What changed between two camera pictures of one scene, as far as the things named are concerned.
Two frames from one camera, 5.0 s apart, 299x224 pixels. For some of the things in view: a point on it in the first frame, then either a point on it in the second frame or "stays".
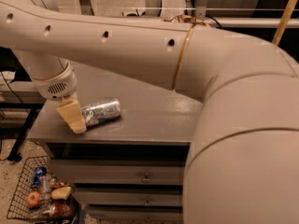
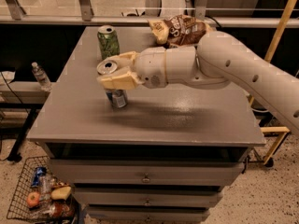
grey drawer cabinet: (128, 170) stays
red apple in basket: (33, 199) stays
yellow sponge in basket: (61, 193) stays
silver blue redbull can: (101, 111) → (118, 97)
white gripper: (57, 87) → (151, 65)
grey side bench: (20, 105) stays
